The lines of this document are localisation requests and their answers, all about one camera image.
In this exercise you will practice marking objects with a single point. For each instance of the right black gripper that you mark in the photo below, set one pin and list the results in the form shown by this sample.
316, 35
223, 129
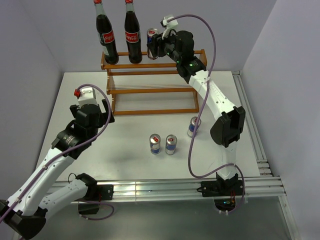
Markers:
159, 42

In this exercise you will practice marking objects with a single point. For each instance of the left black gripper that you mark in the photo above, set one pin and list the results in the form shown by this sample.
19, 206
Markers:
107, 109

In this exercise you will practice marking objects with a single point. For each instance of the energy drink can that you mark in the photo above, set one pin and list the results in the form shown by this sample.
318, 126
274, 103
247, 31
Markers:
171, 144
150, 33
155, 143
192, 124

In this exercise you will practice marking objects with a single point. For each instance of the cola glass bottle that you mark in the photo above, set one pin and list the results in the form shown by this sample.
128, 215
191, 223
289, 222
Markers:
105, 34
132, 34

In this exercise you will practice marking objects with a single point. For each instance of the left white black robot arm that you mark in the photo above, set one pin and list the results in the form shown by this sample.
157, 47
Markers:
29, 208

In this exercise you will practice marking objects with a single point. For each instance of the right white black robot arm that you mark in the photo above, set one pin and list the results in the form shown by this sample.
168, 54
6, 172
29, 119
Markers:
229, 119

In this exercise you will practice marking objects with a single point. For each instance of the orange three-tier wooden shelf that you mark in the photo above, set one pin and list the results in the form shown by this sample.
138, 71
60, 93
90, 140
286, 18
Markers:
148, 89

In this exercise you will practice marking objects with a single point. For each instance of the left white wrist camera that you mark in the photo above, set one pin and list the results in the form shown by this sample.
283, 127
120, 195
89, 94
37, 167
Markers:
86, 96

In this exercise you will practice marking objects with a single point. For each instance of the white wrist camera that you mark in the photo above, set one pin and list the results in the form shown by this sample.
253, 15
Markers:
86, 96
169, 23

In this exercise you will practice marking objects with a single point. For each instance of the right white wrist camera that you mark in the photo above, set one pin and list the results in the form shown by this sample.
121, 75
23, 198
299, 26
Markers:
169, 23

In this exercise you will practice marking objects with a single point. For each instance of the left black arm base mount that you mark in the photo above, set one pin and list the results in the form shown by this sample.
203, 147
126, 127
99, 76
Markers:
90, 205

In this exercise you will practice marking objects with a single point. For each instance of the aluminium front rail frame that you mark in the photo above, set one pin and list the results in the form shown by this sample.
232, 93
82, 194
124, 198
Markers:
186, 189

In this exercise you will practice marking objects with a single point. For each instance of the aluminium right side rail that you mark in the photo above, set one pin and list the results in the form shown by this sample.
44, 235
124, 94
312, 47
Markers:
262, 162

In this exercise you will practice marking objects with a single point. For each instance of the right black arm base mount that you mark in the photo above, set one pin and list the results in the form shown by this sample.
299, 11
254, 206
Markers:
218, 189

